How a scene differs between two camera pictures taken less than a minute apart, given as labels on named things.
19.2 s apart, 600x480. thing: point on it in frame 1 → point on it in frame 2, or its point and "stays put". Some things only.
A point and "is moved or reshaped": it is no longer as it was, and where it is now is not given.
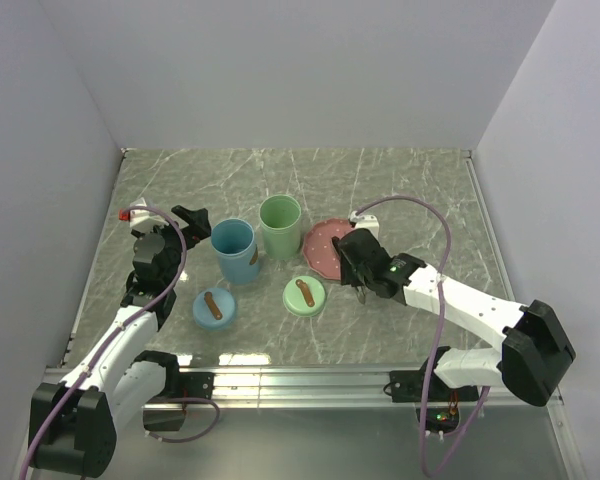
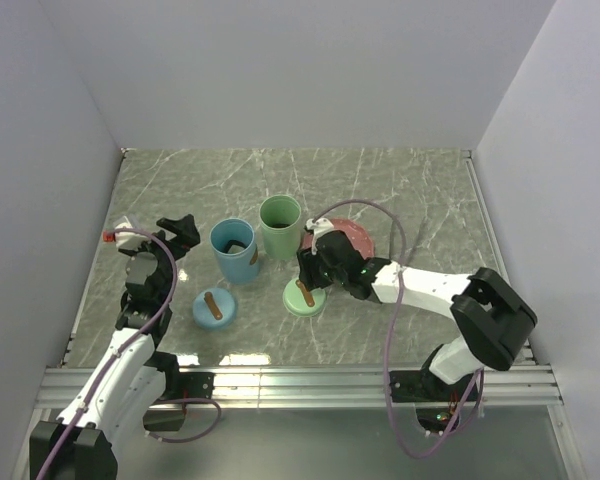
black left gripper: (198, 227) stays put
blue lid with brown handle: (213, 308) stays put
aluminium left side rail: (92, 257) stays put
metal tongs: (360, 294) is moved or reshaped
